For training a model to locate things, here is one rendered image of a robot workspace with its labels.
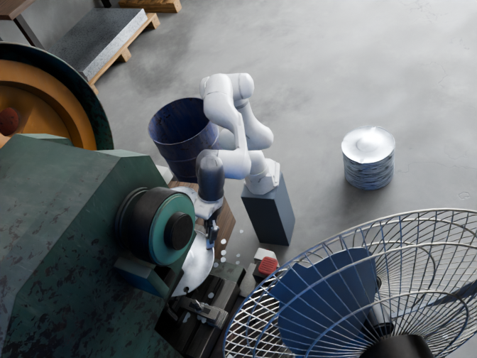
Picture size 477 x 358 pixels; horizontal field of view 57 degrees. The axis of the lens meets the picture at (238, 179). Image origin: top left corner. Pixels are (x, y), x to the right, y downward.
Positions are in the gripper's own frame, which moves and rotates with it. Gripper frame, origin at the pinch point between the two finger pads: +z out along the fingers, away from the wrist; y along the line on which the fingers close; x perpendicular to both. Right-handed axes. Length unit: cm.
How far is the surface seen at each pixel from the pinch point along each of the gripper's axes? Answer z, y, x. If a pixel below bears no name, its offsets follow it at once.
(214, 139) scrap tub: 38, 105, -37
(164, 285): -35, -37, 24
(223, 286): 11.8, -13.2, -0.9
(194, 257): 6.2, -0.9, 6.6
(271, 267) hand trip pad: 0.5, -18.2, -17.2
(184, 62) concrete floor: 66, 257, -60
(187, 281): 8.0, -9.2, 11.8
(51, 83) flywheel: -52, 38, 42
